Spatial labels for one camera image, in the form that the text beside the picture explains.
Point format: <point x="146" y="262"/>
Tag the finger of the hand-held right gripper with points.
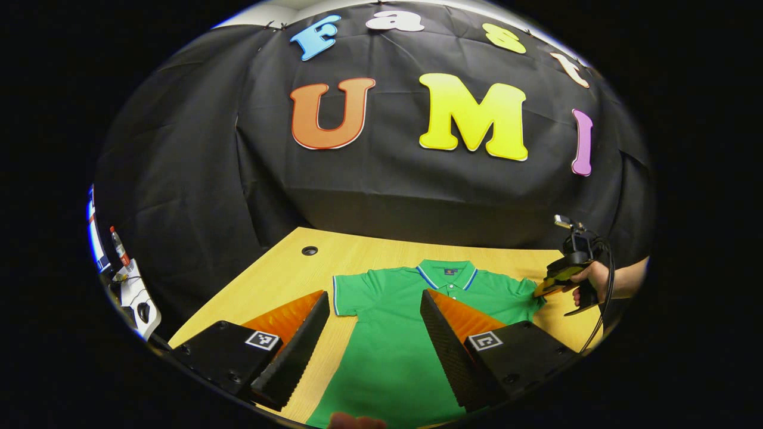
<point x="569" y="263"/>
<point x="551" y="287"/>

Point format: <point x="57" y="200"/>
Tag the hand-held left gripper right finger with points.
<point x="450" y="357"/>

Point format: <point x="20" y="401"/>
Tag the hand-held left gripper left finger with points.
<point x="298" y="357"/>

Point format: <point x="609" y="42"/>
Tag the green T-shirt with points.
<point x="387" y="357"/>

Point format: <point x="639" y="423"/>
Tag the white device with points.
<point x="137" y="298"/>

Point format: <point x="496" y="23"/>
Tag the red label bottle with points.
<point x="120" y="247"/>

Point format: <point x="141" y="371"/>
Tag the blue lit screen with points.
<point x="94" y="232"/>

